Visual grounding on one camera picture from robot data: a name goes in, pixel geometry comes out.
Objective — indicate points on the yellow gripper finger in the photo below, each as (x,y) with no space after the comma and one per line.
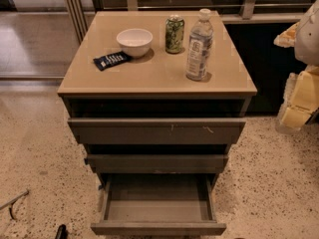
(301,98)
(287,38)

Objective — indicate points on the clear blue-labelled plastic bottle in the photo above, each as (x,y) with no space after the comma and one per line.
(199,46)

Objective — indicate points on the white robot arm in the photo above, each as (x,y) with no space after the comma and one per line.
(306,48)

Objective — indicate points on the grey drawer cabinet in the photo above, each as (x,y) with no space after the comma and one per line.
(154,86)

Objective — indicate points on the grey open bottom drawer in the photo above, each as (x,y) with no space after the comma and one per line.
(158,205)

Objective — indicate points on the grey middle drawer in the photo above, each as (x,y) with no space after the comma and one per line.
(157,163)

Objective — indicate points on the grey top drawer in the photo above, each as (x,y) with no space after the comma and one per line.
(156,131)

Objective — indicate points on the green drink can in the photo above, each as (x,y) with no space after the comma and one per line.
(174,28)

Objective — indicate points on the white ceramic bowl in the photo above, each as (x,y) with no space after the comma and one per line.
(135,42)

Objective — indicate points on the dark blue snack packet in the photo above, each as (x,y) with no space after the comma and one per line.
(111,60)

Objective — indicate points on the metal window railing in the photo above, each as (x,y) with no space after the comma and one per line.
(238,15)

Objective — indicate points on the black object on floor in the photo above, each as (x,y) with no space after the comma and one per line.
(61,232)

